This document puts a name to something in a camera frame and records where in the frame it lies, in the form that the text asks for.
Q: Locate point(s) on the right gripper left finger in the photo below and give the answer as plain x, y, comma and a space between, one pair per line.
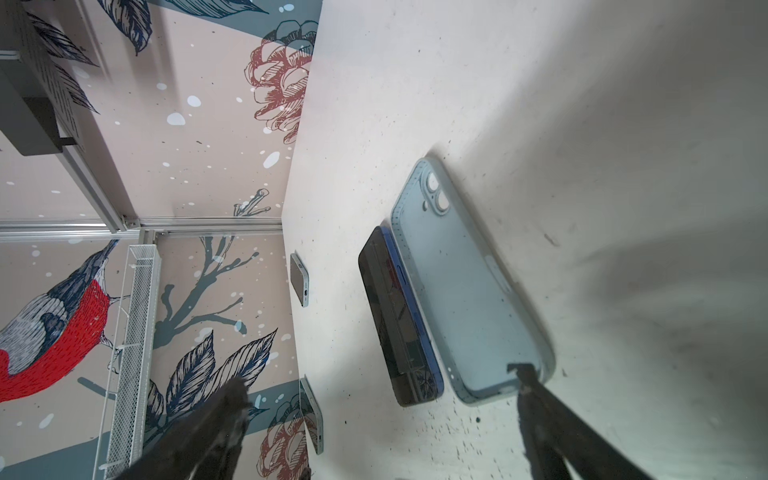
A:
204, 445

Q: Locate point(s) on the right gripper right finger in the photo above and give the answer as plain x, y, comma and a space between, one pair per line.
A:
556, 440

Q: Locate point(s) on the light blue phone case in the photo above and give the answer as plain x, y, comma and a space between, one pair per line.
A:
480, 323

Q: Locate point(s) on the blue phone black screen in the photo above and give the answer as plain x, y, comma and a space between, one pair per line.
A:
408, 353

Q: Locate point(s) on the black phone near left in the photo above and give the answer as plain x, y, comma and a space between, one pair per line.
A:
312, 415

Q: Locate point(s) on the black phone far left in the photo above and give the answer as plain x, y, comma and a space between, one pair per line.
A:
299, 279

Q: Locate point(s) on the white wire wall basket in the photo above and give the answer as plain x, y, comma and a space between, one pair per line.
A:
122, 425

